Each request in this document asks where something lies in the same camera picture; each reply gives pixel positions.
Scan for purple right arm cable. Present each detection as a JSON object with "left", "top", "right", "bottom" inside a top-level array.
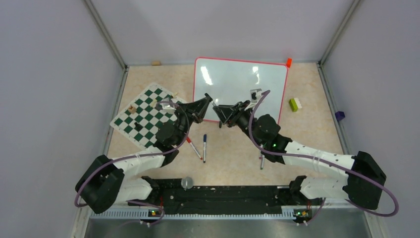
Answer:
[{"left": 248, "top": 90, "right": 400, "bottom": 226}]

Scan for orange toy block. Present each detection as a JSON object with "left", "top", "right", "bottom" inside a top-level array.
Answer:
[{"left": 286, "top": 58, "right": 293, "bottom": 68}]

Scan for green capped marker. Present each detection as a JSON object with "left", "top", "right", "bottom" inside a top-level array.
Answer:
[{"left": 260, "top": 153, "right": 265, "bottom": 170}]

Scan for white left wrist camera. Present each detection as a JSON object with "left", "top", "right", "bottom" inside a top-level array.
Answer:
[{"left": 160, "top": 101, "right": 177, "bottom": 111}]

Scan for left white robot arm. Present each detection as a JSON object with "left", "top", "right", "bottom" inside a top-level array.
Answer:
[{"left": 74, "top": 94, "right": 212, "bottom": 214}]

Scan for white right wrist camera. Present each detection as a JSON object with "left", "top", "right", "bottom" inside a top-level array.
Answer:
[{"left": 250, "top": 88, "right": 263, "bottom": 104}]

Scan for black chess piece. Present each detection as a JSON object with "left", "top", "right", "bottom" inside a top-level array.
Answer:
[{"left": 134, "top": 122, "right": 143, "bottom": 130}]

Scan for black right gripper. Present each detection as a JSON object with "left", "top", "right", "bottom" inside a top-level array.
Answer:
[{"left": 213, "top": 100, "right": 263, "bottom": 146}]

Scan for green white chessboard mat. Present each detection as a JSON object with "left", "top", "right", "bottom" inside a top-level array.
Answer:
[{"left": 110, "top": 83, "right": 186, "bottom": 150}]

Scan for red capped marker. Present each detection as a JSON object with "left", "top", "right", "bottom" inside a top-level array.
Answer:
[{"left": 186, "top": 137, "right": 203, "bottom": 160}]

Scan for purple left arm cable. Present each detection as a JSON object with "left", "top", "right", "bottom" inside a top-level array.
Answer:
[{"left": 74, "top": 100, "right": 191, "bottom": 227}]

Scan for small wooden block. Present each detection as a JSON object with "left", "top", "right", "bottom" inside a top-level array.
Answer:
[{"left": 151, "top": 61, "right": 162, "bottom": 66}]

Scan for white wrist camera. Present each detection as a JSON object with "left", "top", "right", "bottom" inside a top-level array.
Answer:
[
  {"left": 160, "top": 101, "right": 177, "bottom": 111},
  {"left": 250, "top": 88, "right": 263, "bottom": 104}
]

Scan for purple toy block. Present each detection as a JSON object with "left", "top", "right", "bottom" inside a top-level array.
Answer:
[{"left": 335, "top": 111, "right": 346, "bottom": 122}]

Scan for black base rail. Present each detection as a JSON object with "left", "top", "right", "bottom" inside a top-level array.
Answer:
[{"left": 127, "top": 177, "right": 325, "bottom": 216}]

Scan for tan wooden chess piece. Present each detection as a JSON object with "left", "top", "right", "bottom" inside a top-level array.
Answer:
[{"left": 127, "top": 105, "right": 137, "bottom": 114}]

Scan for green and white toy brick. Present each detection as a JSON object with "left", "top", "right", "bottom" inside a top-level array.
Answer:
[{"left": 289, "top": 98, "right": 302, "bottom": 112}]

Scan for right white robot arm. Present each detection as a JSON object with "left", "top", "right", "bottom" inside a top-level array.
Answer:
[{"left": 213, "top": 101, "right": 386, "bottom": 210}]

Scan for blue capped marker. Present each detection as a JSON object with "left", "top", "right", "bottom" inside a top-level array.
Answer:
[{"left": 203, "top": 134, "right": 207, "bottom": 164}]

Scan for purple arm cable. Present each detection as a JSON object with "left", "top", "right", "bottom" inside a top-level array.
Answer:
[
  {"left": 74, "top": 100, "right": 191, "bottom": 227},
  {"left": 248, "top": 90, "right": 400, "bottom": 226}
]

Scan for grey round knob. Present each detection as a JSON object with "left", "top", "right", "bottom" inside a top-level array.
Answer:
[{"left": 181, "top": 177, "right": 194, "bottom": 190}]

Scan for pink framed whiteboard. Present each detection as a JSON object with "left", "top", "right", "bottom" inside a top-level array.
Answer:
[{"left": 192, "top": 57, "right": 289, "bottom": 122}]

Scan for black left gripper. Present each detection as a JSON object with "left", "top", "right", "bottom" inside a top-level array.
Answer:
[{"left": 174, "top": 97, "right": 211, "bottom": 146}]

